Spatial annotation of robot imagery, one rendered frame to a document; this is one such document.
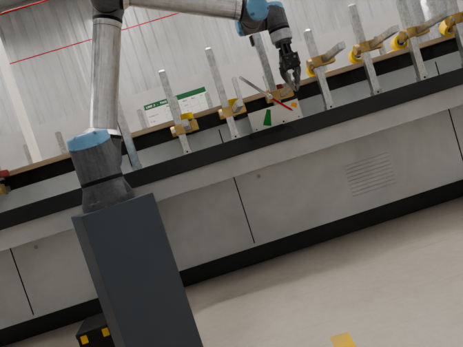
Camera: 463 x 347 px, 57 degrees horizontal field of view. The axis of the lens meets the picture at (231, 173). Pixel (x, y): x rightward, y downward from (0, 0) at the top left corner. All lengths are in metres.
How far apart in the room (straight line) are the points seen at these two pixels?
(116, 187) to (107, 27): 0.64
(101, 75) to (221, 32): 7.99
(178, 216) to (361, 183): 1.04
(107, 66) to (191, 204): 0.94
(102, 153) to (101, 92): 0.31
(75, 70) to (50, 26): 1.07
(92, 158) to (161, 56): 8.24
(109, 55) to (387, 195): 1.65
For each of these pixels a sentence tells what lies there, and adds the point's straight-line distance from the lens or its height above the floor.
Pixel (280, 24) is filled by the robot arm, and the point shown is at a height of 1.09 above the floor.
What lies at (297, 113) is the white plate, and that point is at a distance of 2.15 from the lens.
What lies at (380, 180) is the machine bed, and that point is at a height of 0.24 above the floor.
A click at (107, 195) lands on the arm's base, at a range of 1.50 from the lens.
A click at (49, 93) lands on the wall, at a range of 10.24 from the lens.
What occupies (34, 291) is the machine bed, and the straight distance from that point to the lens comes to 2.61.
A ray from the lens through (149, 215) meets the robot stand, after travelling 1.49.
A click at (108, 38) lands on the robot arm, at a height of 1.21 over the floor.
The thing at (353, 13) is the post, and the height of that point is 1.12.
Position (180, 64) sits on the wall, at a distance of 9.60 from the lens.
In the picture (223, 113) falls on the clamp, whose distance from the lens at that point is 2.10.
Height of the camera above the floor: 0.67
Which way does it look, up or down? 3 degrees down
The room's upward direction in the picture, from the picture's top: 17 degrees counter-clockwise
